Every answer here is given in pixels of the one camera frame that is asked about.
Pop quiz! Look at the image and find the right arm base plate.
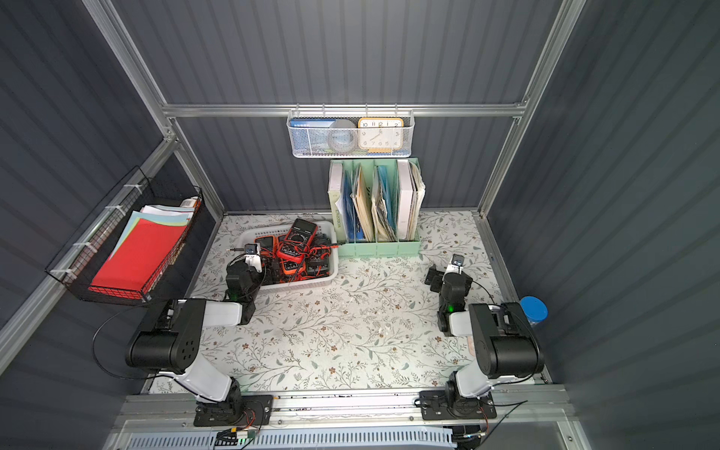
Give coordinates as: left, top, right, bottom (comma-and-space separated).
414, 389, 497, 421

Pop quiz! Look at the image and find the blue lid jar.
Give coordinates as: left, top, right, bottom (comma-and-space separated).
519, 295, 549, 326

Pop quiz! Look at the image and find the small black multimeter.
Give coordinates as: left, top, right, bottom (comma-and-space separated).
305, 234, 338, 279

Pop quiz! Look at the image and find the red multimeter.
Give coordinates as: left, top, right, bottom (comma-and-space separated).
277, 219, 318, 264

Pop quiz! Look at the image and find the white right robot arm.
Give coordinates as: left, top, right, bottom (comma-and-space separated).
425, 254, 549, 406

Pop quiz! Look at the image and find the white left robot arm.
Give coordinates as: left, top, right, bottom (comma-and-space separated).
125, 243, 266, 407

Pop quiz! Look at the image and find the red paper folder stack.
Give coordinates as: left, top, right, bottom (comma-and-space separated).
88, 204, 194, 300

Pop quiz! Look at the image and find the grey tape roll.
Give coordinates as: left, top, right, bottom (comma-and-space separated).
327, 119, 357, 154

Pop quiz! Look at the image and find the black wire wall basket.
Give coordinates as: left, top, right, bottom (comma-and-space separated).
46, 170, 204, 305

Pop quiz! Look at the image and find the blue box in basket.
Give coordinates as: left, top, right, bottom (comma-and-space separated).
288, 118, 336, 158

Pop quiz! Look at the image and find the green file organizer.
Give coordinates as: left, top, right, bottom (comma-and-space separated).
327, 159, 426, 258

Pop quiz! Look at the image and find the white wire wall basket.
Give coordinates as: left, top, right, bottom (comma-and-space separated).
286, 107, 416, 159

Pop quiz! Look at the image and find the yellow alarm clock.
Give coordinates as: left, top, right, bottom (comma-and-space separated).
357, 117, 405, 152

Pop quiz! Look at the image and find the orange multimeter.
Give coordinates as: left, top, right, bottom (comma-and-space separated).
254, 235, 279, 260

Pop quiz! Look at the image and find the white perforated cable duct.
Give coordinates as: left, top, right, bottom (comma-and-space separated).
121, 426, 457, 449

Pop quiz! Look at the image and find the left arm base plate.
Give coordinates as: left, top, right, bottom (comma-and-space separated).
193, 395, 274, 428

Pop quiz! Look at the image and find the white plastic basket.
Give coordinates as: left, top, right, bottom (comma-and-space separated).
237, 220, 339, 294

